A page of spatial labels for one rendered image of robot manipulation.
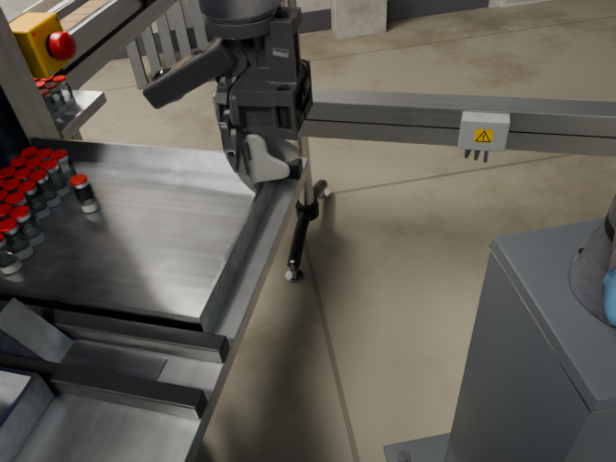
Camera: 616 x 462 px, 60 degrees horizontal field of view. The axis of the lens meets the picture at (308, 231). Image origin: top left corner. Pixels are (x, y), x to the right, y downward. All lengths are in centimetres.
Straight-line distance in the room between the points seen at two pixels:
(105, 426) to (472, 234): 159
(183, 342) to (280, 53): 28
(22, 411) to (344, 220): 157
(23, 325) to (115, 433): 13
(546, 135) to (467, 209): 57
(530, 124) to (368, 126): 43
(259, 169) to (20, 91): 40
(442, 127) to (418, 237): 50
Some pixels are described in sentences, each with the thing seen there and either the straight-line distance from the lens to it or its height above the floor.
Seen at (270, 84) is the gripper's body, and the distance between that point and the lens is 53.
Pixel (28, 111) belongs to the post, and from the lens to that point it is 87.
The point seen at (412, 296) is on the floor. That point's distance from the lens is 170.
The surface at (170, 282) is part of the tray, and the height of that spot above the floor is 88.
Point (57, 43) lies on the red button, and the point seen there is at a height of 101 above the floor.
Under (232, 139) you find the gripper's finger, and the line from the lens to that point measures 55.
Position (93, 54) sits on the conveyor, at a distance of 118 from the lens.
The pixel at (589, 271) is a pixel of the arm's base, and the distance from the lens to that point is 68.
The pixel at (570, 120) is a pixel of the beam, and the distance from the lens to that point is 154.
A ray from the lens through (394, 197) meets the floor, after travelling 205.
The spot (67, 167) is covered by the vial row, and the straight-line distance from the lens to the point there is 76.
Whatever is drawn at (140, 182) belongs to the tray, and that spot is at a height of 88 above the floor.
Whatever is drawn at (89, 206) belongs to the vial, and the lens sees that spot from 71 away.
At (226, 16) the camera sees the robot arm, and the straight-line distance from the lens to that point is 49.
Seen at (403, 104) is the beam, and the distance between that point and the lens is 152.
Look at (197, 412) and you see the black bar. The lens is 47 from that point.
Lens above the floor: 129
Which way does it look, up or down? 42 degrees down
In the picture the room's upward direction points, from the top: 6 degrees counter-clockwise
